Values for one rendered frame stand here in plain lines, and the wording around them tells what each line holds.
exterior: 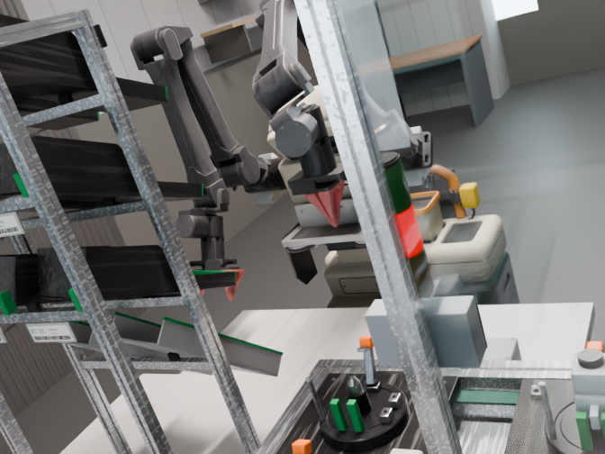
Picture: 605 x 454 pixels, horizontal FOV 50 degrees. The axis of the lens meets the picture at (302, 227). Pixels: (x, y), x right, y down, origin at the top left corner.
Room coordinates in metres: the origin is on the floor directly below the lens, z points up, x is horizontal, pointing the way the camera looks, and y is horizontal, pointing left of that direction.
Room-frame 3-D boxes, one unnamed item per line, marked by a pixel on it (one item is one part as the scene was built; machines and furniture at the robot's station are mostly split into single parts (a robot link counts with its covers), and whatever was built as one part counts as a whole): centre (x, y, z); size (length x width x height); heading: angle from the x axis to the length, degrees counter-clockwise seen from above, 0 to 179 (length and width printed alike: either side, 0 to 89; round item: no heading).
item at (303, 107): (1.04, -0.06, 1.40); 0.07 x 0.06 x 0.07; 162
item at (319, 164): (1.04, -0.06, 1.34); 0.10 x 0.07 x 0.07; 57
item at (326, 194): (1.05, -0.05, 1.27); 0.07 x 0.07 x 0.09; 57
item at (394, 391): (0.85, 0.00, 1.01); 0.24 x 0.24 x 0.13; 58
